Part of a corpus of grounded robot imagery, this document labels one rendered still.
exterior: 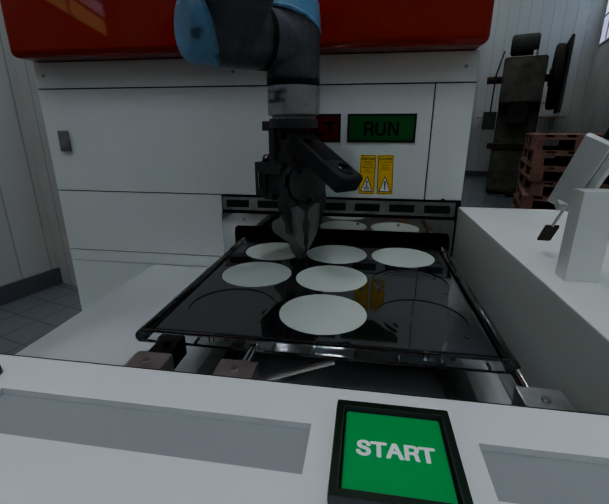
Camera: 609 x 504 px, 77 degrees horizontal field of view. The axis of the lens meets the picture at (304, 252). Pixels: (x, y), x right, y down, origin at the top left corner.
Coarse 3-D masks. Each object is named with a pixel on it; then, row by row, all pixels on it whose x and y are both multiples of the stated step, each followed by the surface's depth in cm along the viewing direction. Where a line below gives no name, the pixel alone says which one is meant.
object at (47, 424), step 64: (0, 384) 22; (64, 384) 22; (128, 384) 22; (192, 384) 22; (256, 384) 22; (0, 448) 18; (64, 448) 18; (128, 448) 18; (192, 448) 18; (256, 448) 18; (320, 448) 18; (512, 448) 18; (576, 448) 18
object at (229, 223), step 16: (224, 224) 76; (240, 224) 76; (256, 224) 75; (320, 224) 73; (336, 224) 72; (352, 224) 72; (368, 224) 72; (384, 224) 71; (400, 224) 71; (416, 224) 70; (432, 224) 70; (448, 224) 69; (224, 240) 77; (448, 240) 71
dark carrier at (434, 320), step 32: (224, 288) 50; (256, 288) 50; (288, 288) 50; (384, 288) 51; (416, 288) 51; (448, 288) 51; (192, 320) 42; (224, 320) 42; (256, 320) 42; (384, 320) 42; (416, 320) 42; (448, 320) 42; (448, 352) 36; (480, 352) 36
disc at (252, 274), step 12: (240, 264) 59; (252, 264) 59; (264, 264) 59; (276, 264) 59; (228, 276) 55; (240, 276) 55; (252, 276) 55; (264, 276) 55; (276, 276) 55; (288, 276) 55
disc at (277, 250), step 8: (248, 248) 67; (256, 248) 67; (264, 248) 67; (272, 248) 67; (280, 248) 67; (288, 248) 67; (256, 256) 63; (264, 256) 63; (272, 256) 63; (280, 256) 63; (288, 256) 63
